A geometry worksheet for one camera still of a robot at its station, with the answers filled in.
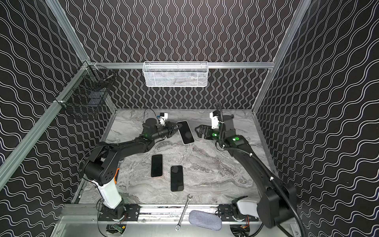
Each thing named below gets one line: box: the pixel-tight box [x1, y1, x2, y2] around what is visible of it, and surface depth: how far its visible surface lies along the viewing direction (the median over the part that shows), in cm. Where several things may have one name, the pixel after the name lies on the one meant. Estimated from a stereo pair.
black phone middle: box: [170, 164, 184, 193], surface depth 87 cm
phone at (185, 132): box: [176, 120, 195, 146], surface depth 87 cm
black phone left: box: [151, 154, 163, 178], surface depth 92 cm
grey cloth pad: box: [189, 209, 223, 232], surface depth 72 cm
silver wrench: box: [175, 193, 193, 232], surface depth 76 cm
